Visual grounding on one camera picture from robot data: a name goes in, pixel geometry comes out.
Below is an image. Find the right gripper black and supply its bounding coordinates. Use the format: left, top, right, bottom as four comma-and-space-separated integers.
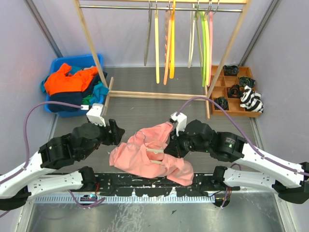
164, 126, 211, 158

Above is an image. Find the pink t shirt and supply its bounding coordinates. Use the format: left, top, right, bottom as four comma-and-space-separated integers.
109, 122, 194, 186

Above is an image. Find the cream hanger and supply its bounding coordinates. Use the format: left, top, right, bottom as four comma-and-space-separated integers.
135, 130, 163, 164

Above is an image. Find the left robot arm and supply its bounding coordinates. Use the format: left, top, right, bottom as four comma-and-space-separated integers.
0, 119, 125, 211

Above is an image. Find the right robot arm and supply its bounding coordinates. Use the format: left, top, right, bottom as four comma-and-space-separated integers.
164, 119, 309, 204

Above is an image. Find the yellow green hanger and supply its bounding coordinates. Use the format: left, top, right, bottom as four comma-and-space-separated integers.
204, 13, 211, 87

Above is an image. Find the white hanger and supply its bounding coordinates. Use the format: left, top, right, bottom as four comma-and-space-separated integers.
188, 11, 195, 68

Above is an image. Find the light orange hanger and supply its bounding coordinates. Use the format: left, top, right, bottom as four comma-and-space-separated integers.
163, 11, 171, 85

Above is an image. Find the pale yellow hanger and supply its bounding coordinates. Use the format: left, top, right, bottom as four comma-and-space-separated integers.
154, 10, 160, 84

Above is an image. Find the rolled dark sock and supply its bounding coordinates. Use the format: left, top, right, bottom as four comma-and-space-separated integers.
223, 65, 239, 76
214, 96, 229, 110
227, 84, 242, 99
239, 76, 256, 88

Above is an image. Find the teal garment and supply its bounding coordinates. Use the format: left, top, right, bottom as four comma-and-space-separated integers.
40, 78, 110, 102

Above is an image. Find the navy garment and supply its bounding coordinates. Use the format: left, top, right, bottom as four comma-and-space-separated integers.
48, 74, 101, 113

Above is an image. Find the wooden compartment tray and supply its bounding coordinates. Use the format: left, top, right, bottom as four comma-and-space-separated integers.
210, 66, 261, 118

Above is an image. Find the black white striped cloth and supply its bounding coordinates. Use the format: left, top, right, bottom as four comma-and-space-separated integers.
240, 86, 264, 113

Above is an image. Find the orange garment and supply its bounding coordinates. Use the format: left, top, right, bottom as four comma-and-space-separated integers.
43, 63, 98, 96

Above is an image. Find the blue plastic bin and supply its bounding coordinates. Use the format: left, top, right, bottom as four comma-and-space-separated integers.
40, 54, 109, 105

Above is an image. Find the wooden clothes rack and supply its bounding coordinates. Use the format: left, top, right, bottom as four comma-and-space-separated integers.
73, 0, 253, 119

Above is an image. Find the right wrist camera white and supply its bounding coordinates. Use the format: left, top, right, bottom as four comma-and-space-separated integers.
170, 112, 187, 136

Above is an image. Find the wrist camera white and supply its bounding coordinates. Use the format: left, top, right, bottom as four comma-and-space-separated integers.
86, 103, 106, 127
170, 112, 187, 136

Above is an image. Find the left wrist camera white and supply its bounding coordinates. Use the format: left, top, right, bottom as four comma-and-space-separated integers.
86, 103, 106, 127

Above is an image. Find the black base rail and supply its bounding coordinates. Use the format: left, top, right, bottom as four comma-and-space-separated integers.
88, 173, 226, 197

